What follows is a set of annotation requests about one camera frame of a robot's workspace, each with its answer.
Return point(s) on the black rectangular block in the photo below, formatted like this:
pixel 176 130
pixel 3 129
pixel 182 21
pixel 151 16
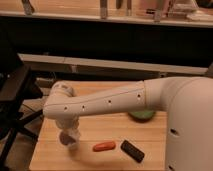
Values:
pixel 132 151

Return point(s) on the orange-red oblong object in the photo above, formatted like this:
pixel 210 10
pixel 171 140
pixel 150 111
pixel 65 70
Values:
pixel 104 146

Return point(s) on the green round object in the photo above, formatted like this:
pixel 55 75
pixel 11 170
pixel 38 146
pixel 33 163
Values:
pixel 142 116

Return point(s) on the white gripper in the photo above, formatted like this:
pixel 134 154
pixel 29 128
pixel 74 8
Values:
pixel 69 135

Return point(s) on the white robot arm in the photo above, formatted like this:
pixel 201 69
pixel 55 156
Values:
pixel 188 102

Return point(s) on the long white shelf bar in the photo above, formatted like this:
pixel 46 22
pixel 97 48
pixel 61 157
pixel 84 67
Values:
pixel 67 64

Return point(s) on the black tripod stand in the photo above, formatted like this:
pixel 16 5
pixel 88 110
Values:
pixel 17 83

